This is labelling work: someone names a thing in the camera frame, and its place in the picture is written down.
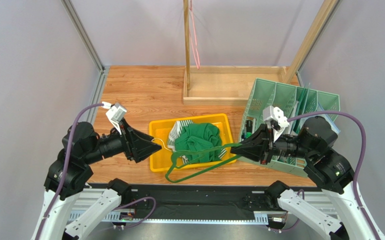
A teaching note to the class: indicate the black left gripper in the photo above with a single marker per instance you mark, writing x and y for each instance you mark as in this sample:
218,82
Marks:
137,144

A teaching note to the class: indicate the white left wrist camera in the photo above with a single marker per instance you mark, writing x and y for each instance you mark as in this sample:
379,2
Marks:
115,113

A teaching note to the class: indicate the pink wire hanger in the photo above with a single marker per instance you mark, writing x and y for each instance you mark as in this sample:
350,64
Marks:
193,36

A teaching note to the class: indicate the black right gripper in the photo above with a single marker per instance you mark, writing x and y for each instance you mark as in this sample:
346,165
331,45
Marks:
267,145

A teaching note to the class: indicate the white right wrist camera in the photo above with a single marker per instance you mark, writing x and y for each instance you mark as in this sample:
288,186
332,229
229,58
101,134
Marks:
275,120

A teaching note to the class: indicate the mint green file organizer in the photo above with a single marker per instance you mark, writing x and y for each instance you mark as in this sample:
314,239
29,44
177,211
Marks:
265,93

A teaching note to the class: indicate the yellow plastic tray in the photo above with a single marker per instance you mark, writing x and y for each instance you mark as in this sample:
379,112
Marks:
159,129

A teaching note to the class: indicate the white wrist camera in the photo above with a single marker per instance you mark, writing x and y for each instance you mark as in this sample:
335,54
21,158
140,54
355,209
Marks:
275,120
115,113

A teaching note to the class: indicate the markers in organizer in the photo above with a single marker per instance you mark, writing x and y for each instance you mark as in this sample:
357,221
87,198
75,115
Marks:
247,129

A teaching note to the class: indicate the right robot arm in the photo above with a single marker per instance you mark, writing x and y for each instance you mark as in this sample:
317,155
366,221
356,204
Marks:
330,171

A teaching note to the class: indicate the aluminium frame rail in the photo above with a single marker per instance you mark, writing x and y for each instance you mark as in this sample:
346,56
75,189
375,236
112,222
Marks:
86,66

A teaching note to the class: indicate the wooden clothes rack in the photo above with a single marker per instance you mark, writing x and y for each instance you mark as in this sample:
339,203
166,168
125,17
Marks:
228,85

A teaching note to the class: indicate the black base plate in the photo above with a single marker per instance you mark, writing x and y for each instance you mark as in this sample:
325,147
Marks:
199,202

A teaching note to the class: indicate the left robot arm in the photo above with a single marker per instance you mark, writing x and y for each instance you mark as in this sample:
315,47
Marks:
90,148

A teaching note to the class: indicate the green white striped tank top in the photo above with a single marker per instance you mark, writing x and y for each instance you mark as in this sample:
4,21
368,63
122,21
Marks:
187,135

